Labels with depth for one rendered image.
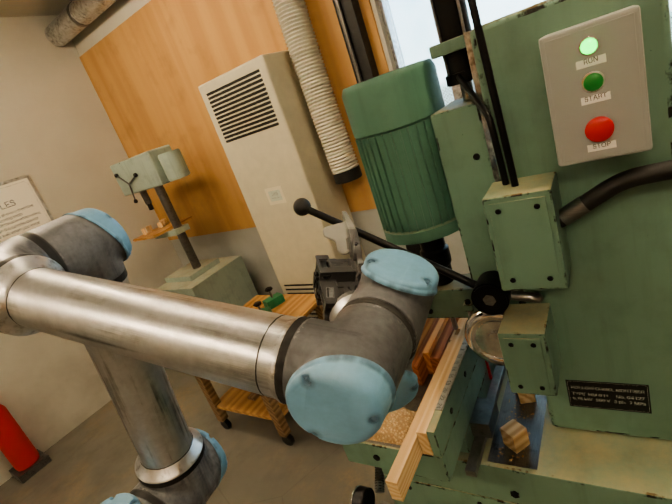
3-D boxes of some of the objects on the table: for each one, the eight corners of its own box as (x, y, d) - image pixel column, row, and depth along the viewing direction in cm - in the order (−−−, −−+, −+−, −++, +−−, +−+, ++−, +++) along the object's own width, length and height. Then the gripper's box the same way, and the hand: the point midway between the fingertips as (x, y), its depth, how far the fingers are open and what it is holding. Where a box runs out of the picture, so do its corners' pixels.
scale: (491, 272, 113) (491, 272, 113) (496, 272, 112) (496, 272, 112) (435, 409, 75) (434, 409, 75) (442, 410, 74) (442, 410, 74)
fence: (499, 281, 119) (494, 263, 117) (505, 281, 118) (501, 263, 116) (433, 456, 73) (425, 431, 71) (443, 457, 72) (434, 433, 70)
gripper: (330, 262, 62) (310, 200, 78) (320, 358, 73) (304, 286, 89) (387, 260, 64) (356, 200, 80) (369, 354, 75) (344, 284, 91)
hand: (342, 244), depth 85 cm, fingers closed on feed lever, 14 cm apart
